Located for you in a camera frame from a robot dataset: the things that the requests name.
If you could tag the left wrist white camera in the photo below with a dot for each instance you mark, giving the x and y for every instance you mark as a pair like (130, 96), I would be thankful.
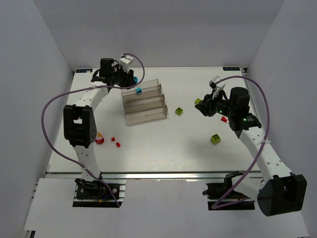
(125, 61)

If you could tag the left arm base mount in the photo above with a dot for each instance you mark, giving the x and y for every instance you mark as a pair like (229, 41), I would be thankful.
(95, 194)

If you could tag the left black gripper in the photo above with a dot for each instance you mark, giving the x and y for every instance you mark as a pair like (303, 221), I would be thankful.
(128, 79)

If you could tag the left blue table label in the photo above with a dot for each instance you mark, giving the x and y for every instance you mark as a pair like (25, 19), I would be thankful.
(85, 70)

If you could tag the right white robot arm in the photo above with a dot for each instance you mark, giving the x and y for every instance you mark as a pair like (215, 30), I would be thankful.
(281, 191)

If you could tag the clear tiered acrylic container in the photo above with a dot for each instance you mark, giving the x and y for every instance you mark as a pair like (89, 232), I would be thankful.
(147, 106)

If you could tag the right blue table label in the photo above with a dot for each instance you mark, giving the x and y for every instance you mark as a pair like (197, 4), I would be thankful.
(231, 68)

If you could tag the green lego brick near right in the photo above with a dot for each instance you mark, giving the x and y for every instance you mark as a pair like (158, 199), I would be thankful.
(215, 139)

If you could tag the red round lego piece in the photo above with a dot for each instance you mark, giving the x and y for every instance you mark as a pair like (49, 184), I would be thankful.
(99, 138)

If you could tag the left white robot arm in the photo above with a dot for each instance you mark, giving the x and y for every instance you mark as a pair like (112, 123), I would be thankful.
(78, 119)

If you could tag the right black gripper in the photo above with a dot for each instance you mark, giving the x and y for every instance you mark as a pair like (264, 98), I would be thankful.
(208, 106)

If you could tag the wrist white camera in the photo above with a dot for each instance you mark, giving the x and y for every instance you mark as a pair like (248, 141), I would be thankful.
(215, 87)
(125, 61)

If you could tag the blue table label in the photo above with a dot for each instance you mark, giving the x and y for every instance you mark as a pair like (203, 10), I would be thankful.
(85, 70)
(231, 68)

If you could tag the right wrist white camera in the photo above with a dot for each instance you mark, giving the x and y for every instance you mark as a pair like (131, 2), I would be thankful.
(215, 87)

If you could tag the green 2x2 lego brick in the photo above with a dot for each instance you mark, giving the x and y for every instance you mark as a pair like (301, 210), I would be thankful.
(179, 111)

